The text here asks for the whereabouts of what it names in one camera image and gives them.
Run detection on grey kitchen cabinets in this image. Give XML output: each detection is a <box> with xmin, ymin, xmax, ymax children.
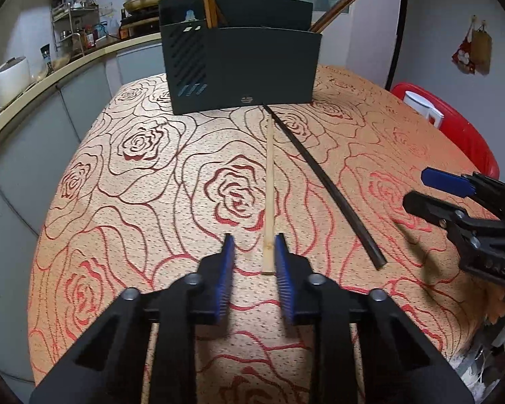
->
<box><xmin>0</xmin><ymin>42</ymin><xmax>169</xmax><ymax>388</ymax></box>

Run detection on brass frying pan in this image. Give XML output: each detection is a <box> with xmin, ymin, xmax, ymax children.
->
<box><xmin>123</xmin><ymin>0</ymin><xmax>174</xmax><ymax>12</ymax></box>

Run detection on black chopstick holder box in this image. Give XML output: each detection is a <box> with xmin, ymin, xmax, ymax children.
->
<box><xmin>158</xmin><ymin>0</ymin><xmax>323</xmax><ymax>116</ymax></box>

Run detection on white cup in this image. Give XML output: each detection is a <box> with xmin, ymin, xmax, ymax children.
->
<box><xmin>403</xmin><ymin>91</ymin><xmax>445</xmax><ymax>130</ymax></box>

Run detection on black cooktop stove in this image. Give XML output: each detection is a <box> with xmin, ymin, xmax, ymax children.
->
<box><xmin>119</xmin><ymin>9</ymin><xmax>161</xmax><ymax>31</ymax></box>

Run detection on white rice cooker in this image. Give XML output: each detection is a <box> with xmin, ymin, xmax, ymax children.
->
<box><xmin>0</xmin><ymin>56</ymin><xmax>31</xmax><ymax>109</ymax></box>

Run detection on light bamboo chopstick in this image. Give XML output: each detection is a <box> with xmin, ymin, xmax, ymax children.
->
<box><xmin>260</xmin><ymin>117</ymin><xmax>277</xmax><ymax>275</ymax></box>

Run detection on beige kitchen countertop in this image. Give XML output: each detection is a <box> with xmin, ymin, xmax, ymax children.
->
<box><xmin>0</xmin><ymin>31</ymin><xmax>163</xmax><ymax>152</ymax></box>

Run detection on black top pepper grinder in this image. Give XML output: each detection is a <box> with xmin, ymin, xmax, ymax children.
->
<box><xmin>39</xmin><ymin>44</ymin><xmax>54</xmax><ymax>77</ymax></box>

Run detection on red plastic chair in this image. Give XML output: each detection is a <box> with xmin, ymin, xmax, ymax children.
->
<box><xmin>390</xmin><ymin>83</ymin><xmax>500</xmax><ymax>180</ymax></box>

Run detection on hanging cloth bag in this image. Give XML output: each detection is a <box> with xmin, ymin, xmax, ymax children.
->
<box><xmin>451</xmin><ymin>16</ymin><xmax>493</xmax><ymax>75</ymax></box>

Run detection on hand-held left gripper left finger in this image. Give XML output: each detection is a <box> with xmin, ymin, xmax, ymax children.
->
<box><xmin>29</xmin><ymin>234</ymin><xmax>236</xmax><ymax>404</ymax></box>

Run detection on metal spice rack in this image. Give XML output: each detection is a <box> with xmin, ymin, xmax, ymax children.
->
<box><xmin>49</xmin><ymin>0</ymin><xmax>100</xmax><ymax>58</ymax></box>

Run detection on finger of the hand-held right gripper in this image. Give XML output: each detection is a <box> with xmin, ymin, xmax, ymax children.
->
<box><xmin>402</xmin><ymin>192</ymin><xmax>498</xmax><ymax>241</ymax></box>
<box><xmin>420</xmin><ymin>168</ymin><xmax>505</xmax><ymax>220</ymax></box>

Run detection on thin black chopstick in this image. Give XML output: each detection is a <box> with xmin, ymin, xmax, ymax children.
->
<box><xmin>262</xmin><ymin>102</ymin><xmax>387</xmax><ymax>270</ymax></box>

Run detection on white crumpled material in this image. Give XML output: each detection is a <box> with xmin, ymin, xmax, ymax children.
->
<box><xmin>454</xmin><ymin>324</ymin><xmax>505</xmax><ymax>392</ymax></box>

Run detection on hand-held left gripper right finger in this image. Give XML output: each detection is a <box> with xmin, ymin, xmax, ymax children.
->
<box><xmin>275</xmin><ymin>233</ymin><xmax>476</xmax><ymax>404</ymax></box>

